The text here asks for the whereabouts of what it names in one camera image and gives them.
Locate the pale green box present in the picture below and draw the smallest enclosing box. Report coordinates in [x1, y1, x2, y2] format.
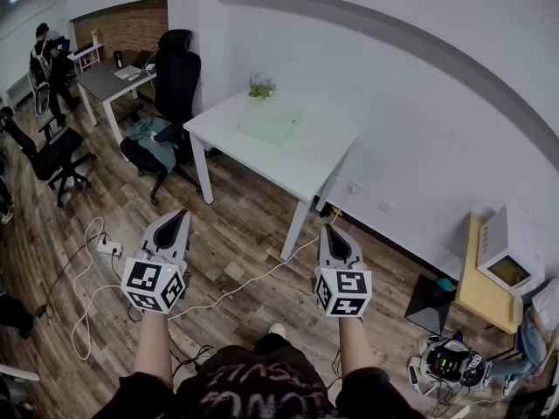
[238, 101, 305, 148]

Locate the white square table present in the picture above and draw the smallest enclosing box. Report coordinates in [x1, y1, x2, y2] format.
[183, 87, 362, 261]

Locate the person's right forearm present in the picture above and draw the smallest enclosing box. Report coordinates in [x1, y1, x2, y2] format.
[338, 315, 379, 379]

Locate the yellow cabinet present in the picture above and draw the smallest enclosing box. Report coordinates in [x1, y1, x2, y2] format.
[455, 211, 523, 335]

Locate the person's black trouser leg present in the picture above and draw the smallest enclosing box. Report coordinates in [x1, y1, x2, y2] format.
[254, 333, 286, 355]

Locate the potted flower plant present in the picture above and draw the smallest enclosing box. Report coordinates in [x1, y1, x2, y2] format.
[247, 72, 279, 101]

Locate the teal jacket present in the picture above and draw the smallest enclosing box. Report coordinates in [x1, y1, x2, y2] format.
[126, 116, 178, 172]

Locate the white and black floor device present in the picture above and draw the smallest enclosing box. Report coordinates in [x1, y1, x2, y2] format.
[408, 333, 488, 396]

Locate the looped white cable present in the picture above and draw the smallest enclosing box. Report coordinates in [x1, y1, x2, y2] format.
[71, 216, 124, 361]

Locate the grey table with white legs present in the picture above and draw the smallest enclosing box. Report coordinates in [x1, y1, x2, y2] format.
[74, 50, 158, 146]

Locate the white shelf unit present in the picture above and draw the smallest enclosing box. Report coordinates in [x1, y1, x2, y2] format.
[67, 44, 105, 75]

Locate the black mesh office chair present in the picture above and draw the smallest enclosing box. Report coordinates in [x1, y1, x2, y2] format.
[0, 106, 98, 209]

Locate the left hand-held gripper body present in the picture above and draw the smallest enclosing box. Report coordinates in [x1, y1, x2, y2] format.
[121, 246, 189, 315]

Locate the white box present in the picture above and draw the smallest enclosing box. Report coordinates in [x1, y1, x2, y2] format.
[475, 205, 536, 296]

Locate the white power strip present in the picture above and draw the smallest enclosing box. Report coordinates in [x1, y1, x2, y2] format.
[96, 238, 125, 258]

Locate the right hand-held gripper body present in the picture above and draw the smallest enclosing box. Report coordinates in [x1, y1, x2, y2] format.
[314, 262, 374, 319]

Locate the black high-back office chair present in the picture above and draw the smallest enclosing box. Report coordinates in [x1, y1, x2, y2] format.
[120, 28, 216, 207]

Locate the person's black printed shirt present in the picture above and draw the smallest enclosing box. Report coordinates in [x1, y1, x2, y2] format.
[93, 344, 427, 419]

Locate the long white cable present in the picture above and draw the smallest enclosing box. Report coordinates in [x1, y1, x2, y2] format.
[168, 209, 342, 321]

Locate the person's left forearm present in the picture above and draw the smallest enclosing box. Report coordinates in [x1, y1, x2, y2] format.
[133, 310, 174, 390]

